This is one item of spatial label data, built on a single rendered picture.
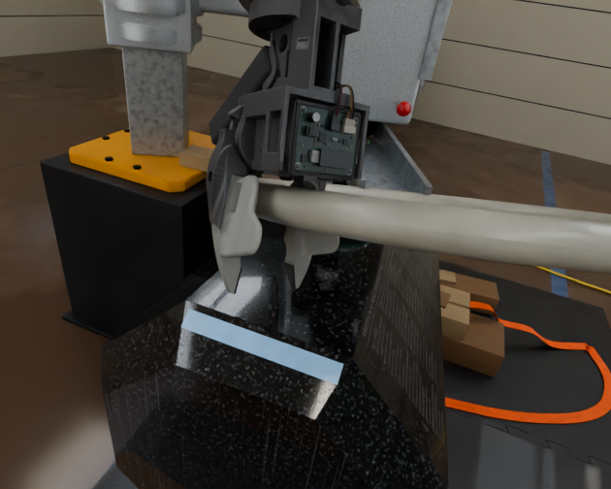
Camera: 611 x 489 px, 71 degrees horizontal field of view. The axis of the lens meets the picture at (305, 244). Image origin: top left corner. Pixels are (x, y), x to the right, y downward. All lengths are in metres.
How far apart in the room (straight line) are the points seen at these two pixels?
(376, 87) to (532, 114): 5.05
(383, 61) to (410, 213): 0.76
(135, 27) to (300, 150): 1.30
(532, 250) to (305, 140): 0.15
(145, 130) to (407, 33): 1.01
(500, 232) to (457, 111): 5.78
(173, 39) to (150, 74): 0.15
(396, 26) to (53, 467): 1.59
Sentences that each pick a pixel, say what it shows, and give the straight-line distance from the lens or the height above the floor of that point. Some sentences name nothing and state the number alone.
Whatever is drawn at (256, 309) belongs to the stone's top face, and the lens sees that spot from 0.85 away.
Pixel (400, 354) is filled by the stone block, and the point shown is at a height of 0.75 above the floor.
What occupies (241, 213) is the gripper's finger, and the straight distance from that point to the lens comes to 0.32.
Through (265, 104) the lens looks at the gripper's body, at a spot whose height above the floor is 1.33.
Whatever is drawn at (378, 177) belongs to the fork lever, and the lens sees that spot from 0.84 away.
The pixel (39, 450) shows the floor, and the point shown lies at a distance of 1.77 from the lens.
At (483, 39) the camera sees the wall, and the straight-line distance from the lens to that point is 5.92.
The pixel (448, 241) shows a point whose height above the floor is 1.28.
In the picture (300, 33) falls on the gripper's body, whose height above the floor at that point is 1.37.
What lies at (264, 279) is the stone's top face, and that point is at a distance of 0.93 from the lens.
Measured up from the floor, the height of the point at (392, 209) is 1.29.
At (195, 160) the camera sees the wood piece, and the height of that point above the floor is 0.81.
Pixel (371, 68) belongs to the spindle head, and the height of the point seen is 1.26.
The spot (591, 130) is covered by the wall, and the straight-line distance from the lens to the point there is 6.09.
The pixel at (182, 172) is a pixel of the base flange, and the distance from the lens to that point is 1.57.
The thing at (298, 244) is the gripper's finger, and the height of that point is 1.21.
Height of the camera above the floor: 1.40
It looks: 32 degrees down
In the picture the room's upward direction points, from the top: 8 degrees clockwise
